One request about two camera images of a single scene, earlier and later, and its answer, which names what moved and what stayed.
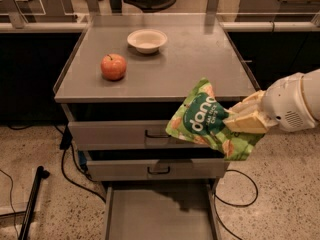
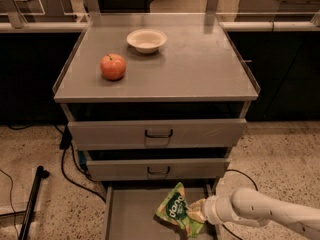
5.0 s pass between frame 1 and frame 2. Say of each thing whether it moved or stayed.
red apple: stayed
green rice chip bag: moved
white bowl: stayed
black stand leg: stayed
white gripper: moved
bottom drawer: stayed
